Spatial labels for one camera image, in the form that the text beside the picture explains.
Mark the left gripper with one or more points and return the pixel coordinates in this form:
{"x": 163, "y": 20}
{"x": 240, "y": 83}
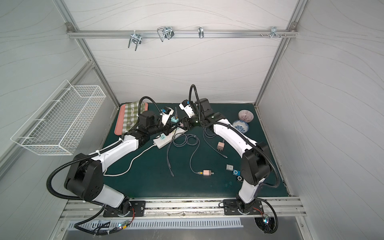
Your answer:
{"x": 167, "y": 128}

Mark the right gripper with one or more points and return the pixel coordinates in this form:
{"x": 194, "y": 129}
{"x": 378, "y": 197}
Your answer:
{"x": 186, "y": 121}

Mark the teal USB charger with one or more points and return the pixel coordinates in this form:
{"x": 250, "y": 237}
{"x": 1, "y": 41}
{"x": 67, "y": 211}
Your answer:
{"x": 174, "y": 120}

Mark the white colourful power strip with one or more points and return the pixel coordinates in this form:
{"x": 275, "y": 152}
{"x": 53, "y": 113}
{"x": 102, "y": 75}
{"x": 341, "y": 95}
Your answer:
{"x": 163, "y": 140}

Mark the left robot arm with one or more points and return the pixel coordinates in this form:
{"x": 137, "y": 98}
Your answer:
{"x": 85, "y": 178}

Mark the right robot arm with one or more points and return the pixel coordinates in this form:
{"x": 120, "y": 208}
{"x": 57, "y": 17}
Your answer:
{"x": 257, "y": 168}

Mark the green checkered cloth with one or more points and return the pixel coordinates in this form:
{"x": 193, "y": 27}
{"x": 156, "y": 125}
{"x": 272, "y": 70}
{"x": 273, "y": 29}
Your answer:
{"x": 130, "y": 114}

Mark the pink charger near bowls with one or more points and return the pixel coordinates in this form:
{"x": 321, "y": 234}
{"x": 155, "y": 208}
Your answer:
{"x": 220, "y": 146}

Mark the pink tray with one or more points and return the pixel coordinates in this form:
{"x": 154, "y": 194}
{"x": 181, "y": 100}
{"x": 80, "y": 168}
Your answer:
{"x": 119, "y": 124}

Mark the pink charger near front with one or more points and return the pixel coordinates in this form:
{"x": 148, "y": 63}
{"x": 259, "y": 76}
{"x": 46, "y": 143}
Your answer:
{"x": 207, "y": 173}

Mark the blue patterned bowl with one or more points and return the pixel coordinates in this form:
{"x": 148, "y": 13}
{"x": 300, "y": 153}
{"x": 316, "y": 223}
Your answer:
{"x": 241, "y": 126}

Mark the pink striped bowl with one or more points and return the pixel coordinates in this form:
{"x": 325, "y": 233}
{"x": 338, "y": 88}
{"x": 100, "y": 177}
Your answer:
{"x": 246, "y": 116}

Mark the silver mp3 player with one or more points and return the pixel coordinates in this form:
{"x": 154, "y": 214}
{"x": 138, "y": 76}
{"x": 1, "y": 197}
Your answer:
{"x": 229, "y": 167}

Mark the blue mp3 player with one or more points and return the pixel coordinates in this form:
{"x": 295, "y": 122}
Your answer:
{"x": 236, "y": 173}

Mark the metal crossbar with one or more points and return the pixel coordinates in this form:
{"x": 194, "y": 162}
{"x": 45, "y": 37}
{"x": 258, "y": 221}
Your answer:
{"x": 199, "y": 33}

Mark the white wire basket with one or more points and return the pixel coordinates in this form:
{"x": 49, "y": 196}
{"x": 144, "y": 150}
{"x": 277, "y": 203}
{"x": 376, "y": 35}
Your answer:
{"x": 58, "y": 125}

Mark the aluminium front rail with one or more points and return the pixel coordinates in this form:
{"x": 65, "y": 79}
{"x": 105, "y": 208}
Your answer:
{"x": 214, "y": 207}

